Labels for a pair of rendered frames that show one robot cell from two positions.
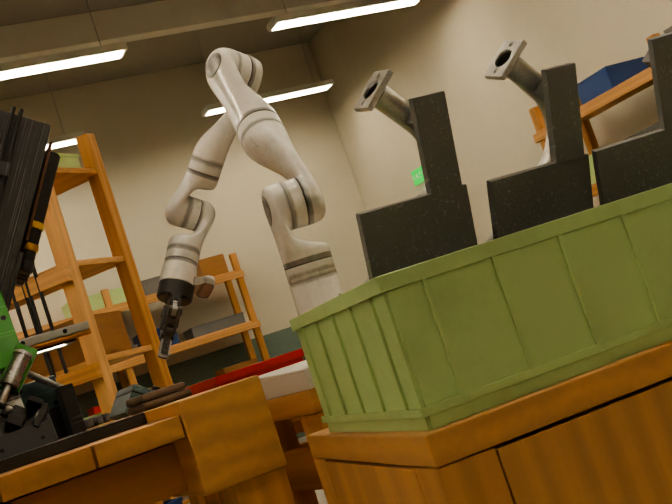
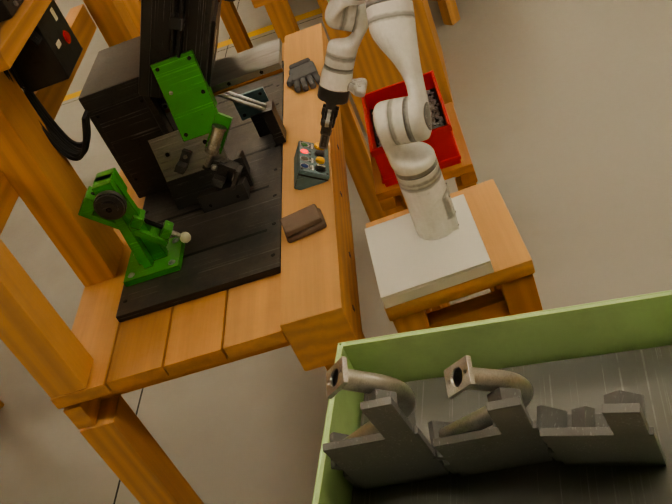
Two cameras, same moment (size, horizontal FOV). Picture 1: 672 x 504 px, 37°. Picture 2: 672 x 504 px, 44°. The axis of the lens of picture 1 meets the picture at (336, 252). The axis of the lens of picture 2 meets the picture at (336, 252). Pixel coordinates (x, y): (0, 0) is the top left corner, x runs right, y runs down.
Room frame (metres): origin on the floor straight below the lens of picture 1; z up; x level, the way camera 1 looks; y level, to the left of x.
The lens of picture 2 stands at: (0.61, -0.71, 1.99)
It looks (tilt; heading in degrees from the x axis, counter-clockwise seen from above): 36 degrees down; 40
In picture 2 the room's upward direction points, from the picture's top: 25 degrees counter-clockwise
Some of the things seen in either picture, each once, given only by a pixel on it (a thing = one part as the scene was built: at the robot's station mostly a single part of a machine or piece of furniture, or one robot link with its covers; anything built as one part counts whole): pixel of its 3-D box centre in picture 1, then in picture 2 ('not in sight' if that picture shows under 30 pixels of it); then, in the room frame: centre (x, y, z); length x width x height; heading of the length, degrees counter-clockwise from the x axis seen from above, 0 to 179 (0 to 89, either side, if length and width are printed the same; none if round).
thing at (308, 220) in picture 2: (158, 398); (303, 222); (1.84, 0.39, 0.91); 0.10 x 0.08 x 0.03; 128
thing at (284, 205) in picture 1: (296, 225); (405, 137); (1.85, 0.05, 1.14); 0.09 x 0.09 x 0.17; 13
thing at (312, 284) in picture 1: (321, 307); (426, 196); (1.86, 0.06, 0.98); 0.09 x 0.09 x 0.17; 26
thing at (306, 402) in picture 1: (346, 384); (444, 246); (1.86, 0.06, 0.83); 0.32 x 0.32 x 0.04; 31
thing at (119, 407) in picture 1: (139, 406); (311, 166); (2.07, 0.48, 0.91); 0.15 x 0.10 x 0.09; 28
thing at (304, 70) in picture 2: (78, 426); (301, 76); (2.54, 0.75, 0.91); 0.20 x 0.11 x 0.03; 37
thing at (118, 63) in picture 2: not in sight; (147, 114); (2.13, 1.01, 1.07); 0.30 x 0.18 x 0.34; 28
